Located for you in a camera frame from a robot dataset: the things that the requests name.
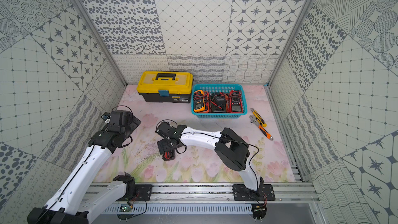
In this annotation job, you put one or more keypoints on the black multimeter red leads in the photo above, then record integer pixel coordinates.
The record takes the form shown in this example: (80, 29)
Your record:
(168, 155)

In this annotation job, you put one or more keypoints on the yellow orange multimeter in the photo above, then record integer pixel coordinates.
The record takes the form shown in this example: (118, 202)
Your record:
(200, 102)

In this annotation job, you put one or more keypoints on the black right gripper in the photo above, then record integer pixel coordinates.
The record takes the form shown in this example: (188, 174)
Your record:
(164, 142)

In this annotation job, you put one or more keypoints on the dark green wide multimeter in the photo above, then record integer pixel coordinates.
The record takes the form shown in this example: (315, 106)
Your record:
(218, 102)

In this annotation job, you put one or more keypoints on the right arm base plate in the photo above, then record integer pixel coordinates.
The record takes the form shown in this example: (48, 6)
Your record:
(265, 192)

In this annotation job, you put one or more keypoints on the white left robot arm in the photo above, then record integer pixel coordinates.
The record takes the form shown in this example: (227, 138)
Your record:
(67, 205)

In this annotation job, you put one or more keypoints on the teal plastic basket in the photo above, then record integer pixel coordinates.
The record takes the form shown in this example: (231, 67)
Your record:
(226, 88)

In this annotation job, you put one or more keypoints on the yellow black toolbox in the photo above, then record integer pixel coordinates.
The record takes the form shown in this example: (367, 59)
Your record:
(166, 87)

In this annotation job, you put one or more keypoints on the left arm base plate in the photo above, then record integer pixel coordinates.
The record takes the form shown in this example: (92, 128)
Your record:
(140, 192)

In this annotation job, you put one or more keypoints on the yellow utility knife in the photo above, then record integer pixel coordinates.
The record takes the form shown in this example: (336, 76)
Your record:
(258, 118)

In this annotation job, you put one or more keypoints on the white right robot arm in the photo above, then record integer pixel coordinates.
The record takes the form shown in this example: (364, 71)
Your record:
(232, 150)

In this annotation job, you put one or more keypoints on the aluminium mounting rail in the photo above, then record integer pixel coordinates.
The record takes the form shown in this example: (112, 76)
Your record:
(208, 198)

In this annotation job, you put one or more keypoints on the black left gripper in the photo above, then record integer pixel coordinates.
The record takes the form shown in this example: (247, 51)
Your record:
(116, 120)

